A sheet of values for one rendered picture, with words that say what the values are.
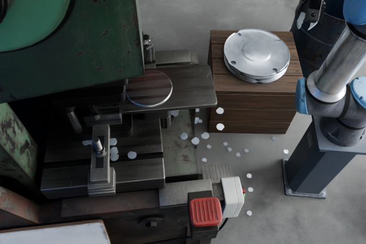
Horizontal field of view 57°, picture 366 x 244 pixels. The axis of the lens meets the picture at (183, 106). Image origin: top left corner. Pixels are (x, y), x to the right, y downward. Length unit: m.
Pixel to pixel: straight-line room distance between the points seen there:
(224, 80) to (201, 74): 0.56
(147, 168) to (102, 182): 0.12
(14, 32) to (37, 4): 0.04
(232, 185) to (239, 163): 0.74
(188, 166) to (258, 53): 0.78
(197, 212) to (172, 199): 0.15
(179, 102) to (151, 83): 0.09
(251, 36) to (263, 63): 0.17
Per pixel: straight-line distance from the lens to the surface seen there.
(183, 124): 0.98
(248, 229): 1.56
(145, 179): 0.84
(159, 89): 0.88
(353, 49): 0.92
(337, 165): 1.41
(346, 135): 1.26
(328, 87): 1.04
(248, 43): 1.58
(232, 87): 1.45
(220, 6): 2.40
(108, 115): 0.86
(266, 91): 1.47
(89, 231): 0.99
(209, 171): 1.45
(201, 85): 0.89
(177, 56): 1.15
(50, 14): 0.32
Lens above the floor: 1.48
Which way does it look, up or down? 55 degrees down
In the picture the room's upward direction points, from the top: 1 degrees clockwise
